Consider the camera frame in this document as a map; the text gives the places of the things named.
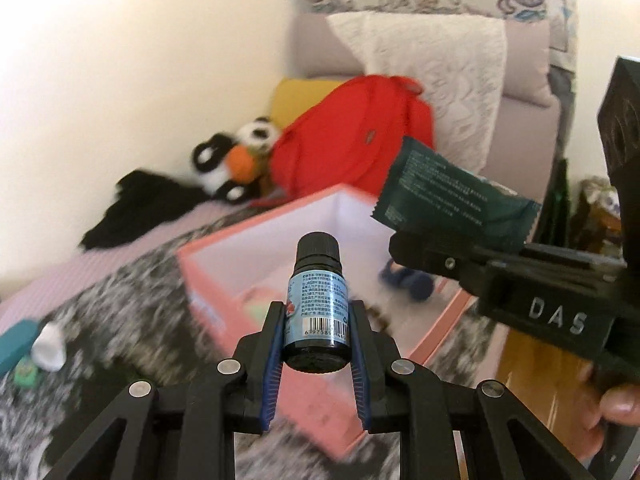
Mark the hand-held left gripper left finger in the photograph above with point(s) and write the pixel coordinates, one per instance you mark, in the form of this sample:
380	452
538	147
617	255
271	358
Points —
270	360

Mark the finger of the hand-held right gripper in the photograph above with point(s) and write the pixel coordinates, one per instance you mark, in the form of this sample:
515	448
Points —
430	257

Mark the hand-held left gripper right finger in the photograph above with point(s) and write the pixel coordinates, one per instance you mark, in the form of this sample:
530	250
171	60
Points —
358	365

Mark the dark green foil packet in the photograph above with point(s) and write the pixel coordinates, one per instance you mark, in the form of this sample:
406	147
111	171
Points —
445	195

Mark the small dark bottle blue label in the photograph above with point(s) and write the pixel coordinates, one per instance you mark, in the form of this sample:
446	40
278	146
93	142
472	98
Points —
316	305

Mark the pink cardboard box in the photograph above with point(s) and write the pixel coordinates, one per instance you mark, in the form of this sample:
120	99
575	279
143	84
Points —
320	220

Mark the person's right hand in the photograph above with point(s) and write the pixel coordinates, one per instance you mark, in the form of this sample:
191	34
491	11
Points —
612	410

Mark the dark blue object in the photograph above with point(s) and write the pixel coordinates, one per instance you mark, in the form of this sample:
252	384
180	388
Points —
407	280

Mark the dark green glass bottle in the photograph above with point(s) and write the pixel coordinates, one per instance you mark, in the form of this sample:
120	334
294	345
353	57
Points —
559	210

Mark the red backpack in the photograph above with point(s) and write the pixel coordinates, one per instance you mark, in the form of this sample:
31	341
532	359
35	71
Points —
350	135

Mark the black and white printed blanket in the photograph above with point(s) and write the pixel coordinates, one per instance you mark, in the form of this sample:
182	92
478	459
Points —
125	330

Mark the white lace pillow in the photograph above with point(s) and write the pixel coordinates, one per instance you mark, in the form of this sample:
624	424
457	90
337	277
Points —
445	80

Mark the panda plush toy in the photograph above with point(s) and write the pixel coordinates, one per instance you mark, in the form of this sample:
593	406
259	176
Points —
235	160

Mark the yellow pillow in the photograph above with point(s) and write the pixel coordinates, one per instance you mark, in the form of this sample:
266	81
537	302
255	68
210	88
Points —
295	102

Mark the lilac sofa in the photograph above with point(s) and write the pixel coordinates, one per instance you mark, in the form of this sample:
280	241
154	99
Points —
525	75

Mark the black cloth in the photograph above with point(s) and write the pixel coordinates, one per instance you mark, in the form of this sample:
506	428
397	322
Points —
135	205

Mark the white small bottle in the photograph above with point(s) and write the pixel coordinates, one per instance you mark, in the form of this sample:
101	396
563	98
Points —
49	347

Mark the small green container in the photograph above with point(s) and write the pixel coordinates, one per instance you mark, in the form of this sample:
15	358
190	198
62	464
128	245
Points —
26	372

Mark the teal box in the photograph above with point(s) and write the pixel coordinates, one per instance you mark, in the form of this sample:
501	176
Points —
15	342

